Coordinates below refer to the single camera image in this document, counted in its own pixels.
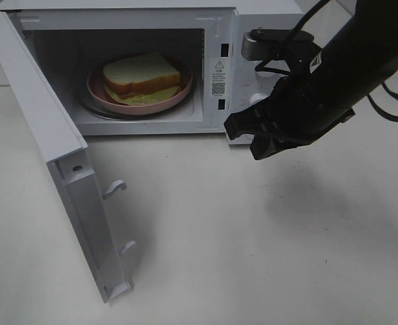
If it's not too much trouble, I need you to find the glass microwave turntable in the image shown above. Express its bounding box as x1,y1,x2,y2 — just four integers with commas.
76,95,195,121

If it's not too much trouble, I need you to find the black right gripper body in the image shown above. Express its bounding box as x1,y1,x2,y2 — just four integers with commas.
263,70,355,142

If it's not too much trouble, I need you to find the white microwave oven body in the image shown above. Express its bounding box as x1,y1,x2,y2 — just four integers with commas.
0,0,306,147

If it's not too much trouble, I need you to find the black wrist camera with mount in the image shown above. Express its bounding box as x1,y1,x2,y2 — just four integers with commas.
241,28,314,61

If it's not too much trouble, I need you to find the white microwave knob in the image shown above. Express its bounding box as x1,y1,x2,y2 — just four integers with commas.
249,93,269,106

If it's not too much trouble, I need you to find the pink round plate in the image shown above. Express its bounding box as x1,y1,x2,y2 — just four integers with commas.
87,57,194,118

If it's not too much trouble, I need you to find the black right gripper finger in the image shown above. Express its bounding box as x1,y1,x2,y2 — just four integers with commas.
250,131,311,160
223,101,273,139

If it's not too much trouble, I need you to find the white microwave door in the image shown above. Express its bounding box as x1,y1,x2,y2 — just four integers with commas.
0,12,136,303

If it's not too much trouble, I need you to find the toast sandwich with filling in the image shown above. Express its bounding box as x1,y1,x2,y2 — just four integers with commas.
102,52,182,106

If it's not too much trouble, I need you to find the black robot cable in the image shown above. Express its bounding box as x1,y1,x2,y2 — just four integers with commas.
255,0,398,121

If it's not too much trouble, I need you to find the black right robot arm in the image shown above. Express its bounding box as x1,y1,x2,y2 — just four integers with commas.
224,1,398,160

